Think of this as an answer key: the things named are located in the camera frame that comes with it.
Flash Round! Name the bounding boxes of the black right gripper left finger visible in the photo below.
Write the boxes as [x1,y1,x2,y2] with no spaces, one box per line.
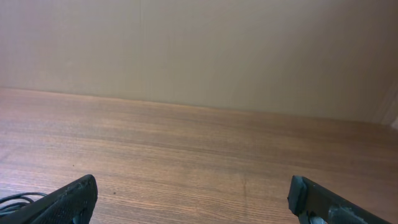
[1,174,98,224]

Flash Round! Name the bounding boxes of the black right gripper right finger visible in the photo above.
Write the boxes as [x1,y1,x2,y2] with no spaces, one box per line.
[287,175,389,224]

